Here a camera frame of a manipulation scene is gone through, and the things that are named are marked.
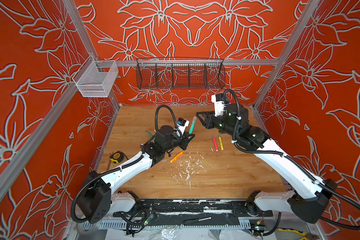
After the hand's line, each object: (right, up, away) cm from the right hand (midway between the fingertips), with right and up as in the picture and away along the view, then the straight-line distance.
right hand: (196, 112), depth 65 cm
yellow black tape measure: (-45, -26, +23) cm, 57 cm away
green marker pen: (-1, -6, +6) cm, 9 cm away
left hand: (-1, -10, +9) cm, 14 cm away
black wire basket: (-7, +28, +33) cm, 44 cm away
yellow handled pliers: (+50, -56, +1) cm, 75 cm away
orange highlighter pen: (-9, -26, +27) cm, 39 cm away
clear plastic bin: (-61, +23, +28) cm, 71 cm away
